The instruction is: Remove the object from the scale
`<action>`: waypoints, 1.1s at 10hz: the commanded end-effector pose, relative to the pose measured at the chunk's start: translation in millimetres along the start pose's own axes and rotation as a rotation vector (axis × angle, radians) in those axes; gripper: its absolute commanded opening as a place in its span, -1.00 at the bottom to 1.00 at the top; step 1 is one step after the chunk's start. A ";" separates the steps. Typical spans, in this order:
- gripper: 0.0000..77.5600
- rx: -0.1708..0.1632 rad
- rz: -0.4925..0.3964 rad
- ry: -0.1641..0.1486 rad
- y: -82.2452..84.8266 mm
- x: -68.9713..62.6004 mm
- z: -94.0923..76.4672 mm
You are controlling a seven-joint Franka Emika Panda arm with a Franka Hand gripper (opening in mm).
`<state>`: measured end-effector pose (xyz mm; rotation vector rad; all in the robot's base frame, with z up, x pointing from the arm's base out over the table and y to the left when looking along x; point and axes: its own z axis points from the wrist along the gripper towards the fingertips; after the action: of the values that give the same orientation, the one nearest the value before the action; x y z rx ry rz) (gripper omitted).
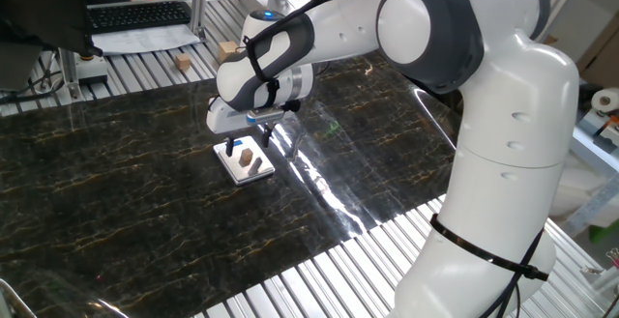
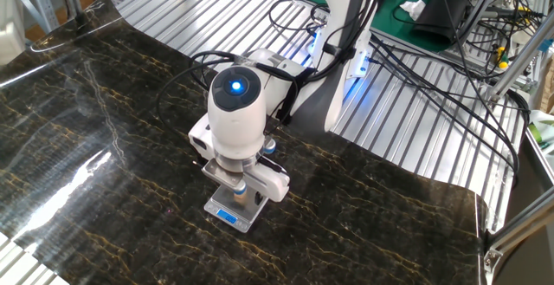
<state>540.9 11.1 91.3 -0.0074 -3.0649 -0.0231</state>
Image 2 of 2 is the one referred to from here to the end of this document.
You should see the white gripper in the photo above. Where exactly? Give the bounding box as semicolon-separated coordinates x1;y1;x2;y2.
188;113;291;207

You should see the silver digital scale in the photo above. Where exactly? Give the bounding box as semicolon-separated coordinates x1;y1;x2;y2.
203;184;270;234

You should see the black marble pattern mat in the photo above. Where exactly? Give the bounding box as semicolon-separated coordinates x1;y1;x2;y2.
0;0;488;285

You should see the green mat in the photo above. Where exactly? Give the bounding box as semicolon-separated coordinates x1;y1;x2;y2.
274;0;481;55

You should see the white crumpled tissue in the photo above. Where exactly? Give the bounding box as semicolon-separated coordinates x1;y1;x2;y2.
398;0;428;21

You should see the black pouch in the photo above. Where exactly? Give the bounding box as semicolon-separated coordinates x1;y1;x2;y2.
410;0;473;46

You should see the yellow green screwdriver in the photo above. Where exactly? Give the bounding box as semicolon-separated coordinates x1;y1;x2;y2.
493;44;510;70

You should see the green tape roll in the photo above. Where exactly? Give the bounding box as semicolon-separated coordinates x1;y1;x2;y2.
528;122;544;144

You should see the slanted aluminium profile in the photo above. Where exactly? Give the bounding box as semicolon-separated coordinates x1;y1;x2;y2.
484;16;554;108

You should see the white foam box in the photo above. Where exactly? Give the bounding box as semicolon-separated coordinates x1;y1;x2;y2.
0;0;28;66

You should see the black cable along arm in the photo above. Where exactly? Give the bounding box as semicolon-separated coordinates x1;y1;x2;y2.
155;0;390;130

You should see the black cable bundle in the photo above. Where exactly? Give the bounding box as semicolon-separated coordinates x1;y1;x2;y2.
370;33;531;186

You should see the aluminium corner frame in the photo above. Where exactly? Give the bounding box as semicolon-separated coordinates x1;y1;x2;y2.
482;185;554;273

